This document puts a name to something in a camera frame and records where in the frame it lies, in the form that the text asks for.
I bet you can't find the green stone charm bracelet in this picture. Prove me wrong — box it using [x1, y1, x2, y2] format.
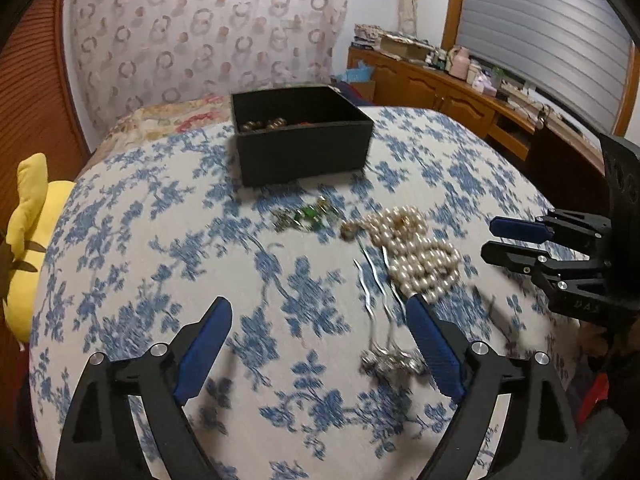
[271, 196, 344, 233]

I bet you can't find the pink circle patterned curtain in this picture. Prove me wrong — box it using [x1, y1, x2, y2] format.
[70, 0, 348, 133]

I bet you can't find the wooden side cabinet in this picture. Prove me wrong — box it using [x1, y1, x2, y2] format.
[347, 46, 606, 172]

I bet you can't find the navy blue blanket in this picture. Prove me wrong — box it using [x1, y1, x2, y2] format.
[330, 81, 373, 107]

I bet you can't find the brown wooden bead bracelet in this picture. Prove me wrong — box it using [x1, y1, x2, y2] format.
[241, 116, 289, 132]

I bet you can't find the silver rhinestone hair clip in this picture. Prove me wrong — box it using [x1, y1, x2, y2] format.
[360, 349, 427, 377]

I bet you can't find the pink floral blanket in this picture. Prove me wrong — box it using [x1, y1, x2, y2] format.
[88, 94, 231, 166]

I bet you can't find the black square jewelry box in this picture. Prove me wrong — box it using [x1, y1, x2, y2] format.
[230, 86, 374, 188]

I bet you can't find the white pearl necklace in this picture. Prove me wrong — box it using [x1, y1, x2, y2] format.
[360, 205, 464, 305]

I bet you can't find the wooden louvered wardrobe door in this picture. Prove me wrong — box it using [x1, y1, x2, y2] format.
[1, 0, 90, 228]

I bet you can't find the yellow Pikachu plush toy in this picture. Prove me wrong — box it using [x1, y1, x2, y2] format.
[1, 153, 75, 344]

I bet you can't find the blue floral bed cover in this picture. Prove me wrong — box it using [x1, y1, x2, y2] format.
[29, 107, 579, 479]

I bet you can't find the pink thermos jug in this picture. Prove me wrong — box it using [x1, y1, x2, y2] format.
[448, 47, 471, 80]

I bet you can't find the blue tissue paper bag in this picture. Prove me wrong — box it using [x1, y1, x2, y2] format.
[335, 61, 375, 84]

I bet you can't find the pink tissue box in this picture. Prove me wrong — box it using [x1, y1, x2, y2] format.
[472, 73, 500, 98]

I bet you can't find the cardboard box on cabinet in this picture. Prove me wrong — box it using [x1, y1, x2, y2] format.
[380, 34, 434, 62]

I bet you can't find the grey window blind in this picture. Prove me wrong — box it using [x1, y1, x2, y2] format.
[457, 0, 631, 132]

